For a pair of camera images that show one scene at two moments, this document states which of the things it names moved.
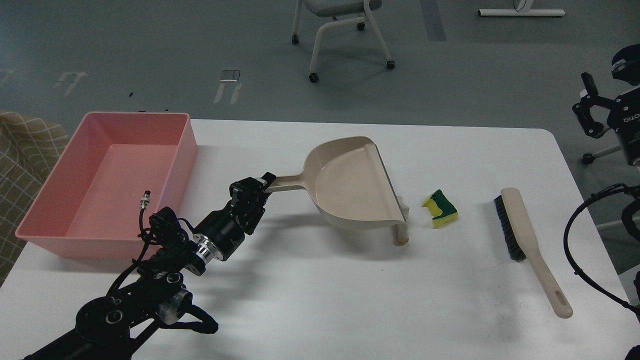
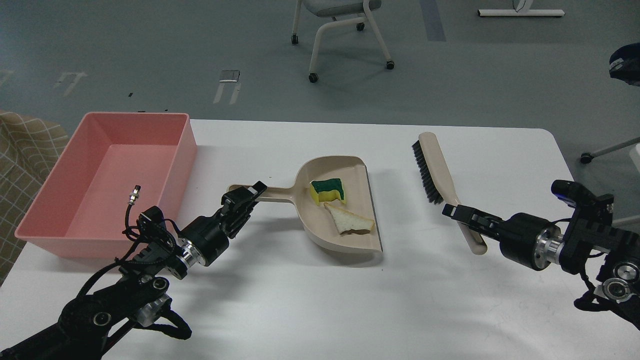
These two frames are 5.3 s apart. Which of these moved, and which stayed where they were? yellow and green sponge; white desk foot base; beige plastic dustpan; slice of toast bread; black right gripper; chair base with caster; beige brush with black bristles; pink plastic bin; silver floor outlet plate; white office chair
Moved: beige plastic dustpan; black right gripper; yellow and green sponge; slice of toast bread; beige brush with black bristles
Stayed: pink plastic bin; chair base with caster; white office chair; white desk foot base; silver floor outlet plate
